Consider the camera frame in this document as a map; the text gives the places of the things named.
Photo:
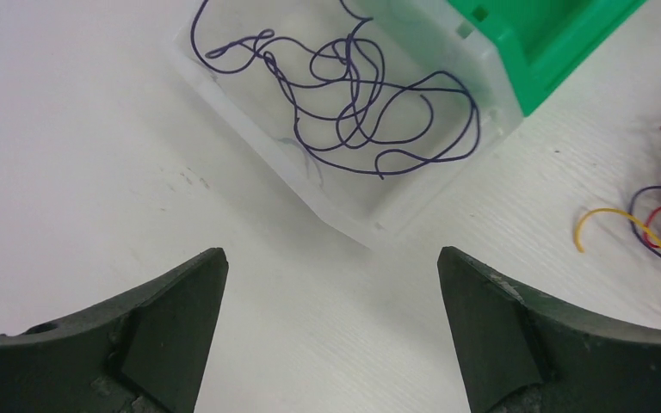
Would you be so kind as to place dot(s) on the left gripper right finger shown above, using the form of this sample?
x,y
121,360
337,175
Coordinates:
x,y
522,350

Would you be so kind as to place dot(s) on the clear plastic bin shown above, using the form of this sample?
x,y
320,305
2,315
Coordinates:
x,y
365,109

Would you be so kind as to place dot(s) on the green plastic bin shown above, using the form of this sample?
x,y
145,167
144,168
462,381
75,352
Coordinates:
x,y
542,42

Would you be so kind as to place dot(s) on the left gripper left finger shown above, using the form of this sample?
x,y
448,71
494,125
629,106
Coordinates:
x,y
144,350

